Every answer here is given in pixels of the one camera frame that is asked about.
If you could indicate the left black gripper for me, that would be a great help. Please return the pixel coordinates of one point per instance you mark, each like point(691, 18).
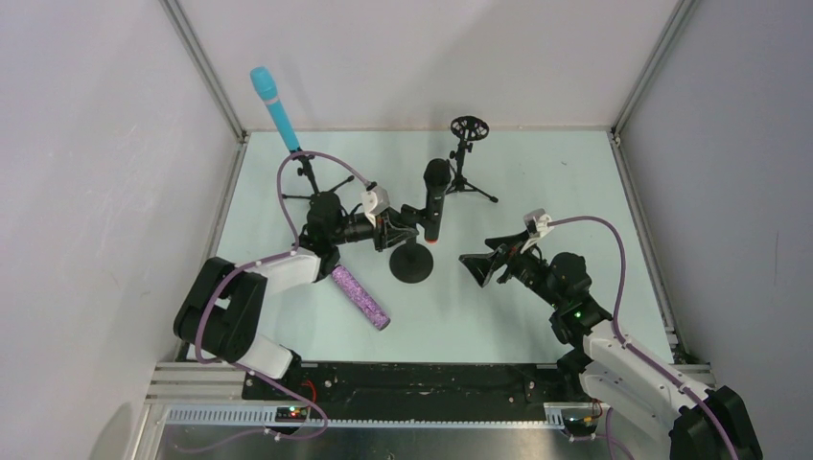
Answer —
point(394, 230)

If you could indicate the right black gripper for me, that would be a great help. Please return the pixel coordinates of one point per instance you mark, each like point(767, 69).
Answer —
point(505, 262)

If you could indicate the black round base mic stand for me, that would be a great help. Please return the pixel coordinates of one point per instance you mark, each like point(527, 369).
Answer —
point(411, 262)

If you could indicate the black microphone orange end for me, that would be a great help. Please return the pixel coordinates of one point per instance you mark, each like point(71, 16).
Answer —
point(437, 178)

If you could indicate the small black tripod stand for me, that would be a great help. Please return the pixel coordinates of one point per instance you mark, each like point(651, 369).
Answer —
point(306, 170)

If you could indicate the blue microphone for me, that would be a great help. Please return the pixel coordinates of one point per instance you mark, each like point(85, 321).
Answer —
point(267, 90)

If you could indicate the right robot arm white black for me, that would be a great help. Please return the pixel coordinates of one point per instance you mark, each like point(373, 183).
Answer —
point(693, 420)

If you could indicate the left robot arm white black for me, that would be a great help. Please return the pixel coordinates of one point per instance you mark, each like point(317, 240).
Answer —
point(220, 314)

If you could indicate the purple glitter microphone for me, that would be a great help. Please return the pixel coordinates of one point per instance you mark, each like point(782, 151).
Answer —
point(360, 297)

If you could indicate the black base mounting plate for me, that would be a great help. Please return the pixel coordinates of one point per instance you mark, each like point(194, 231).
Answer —
point(432, 392)

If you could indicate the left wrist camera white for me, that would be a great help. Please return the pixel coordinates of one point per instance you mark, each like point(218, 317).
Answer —
point(374, 201)

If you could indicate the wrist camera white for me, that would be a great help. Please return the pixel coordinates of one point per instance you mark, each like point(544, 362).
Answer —
point(538, 223)
point(374, 201)

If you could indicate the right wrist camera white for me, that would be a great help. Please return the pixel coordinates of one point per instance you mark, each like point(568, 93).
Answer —
point(538, 223)

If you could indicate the grey slotted cable duct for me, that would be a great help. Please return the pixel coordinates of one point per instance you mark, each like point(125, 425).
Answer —
point(269, 416)

